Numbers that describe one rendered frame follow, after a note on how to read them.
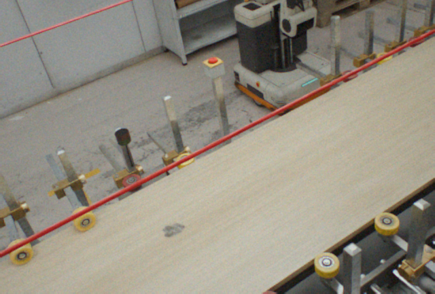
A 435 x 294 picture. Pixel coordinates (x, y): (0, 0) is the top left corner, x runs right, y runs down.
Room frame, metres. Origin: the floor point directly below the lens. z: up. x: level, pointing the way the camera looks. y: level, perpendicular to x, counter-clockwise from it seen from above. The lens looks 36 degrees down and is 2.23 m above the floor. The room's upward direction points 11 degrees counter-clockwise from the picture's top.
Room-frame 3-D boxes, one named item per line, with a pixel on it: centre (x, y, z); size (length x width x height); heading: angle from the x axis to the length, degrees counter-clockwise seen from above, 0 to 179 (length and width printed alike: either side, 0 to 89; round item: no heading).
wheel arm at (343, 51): (2.36, -0.89, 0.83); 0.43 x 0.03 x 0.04; 26
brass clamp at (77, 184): (1.56, 0.65, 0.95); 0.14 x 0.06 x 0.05; 116
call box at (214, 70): (1.90, -0.05, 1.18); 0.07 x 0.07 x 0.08; 26
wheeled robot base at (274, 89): (3.40, -0.67, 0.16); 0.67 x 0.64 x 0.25; 26
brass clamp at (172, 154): (1.78, 0.20, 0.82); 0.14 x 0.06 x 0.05; 116
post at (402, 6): (2.44, -1.17, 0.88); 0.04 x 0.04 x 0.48; 26
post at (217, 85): (1.90, -0.05, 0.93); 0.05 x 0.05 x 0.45; 26
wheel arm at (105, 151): (1.74, 0.48, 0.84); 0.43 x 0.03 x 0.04; 26
